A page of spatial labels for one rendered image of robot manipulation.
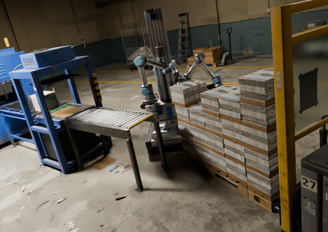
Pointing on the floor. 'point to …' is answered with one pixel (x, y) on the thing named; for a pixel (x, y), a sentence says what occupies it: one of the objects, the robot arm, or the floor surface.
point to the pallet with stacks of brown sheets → (213, 55)
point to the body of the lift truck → (315, 191)
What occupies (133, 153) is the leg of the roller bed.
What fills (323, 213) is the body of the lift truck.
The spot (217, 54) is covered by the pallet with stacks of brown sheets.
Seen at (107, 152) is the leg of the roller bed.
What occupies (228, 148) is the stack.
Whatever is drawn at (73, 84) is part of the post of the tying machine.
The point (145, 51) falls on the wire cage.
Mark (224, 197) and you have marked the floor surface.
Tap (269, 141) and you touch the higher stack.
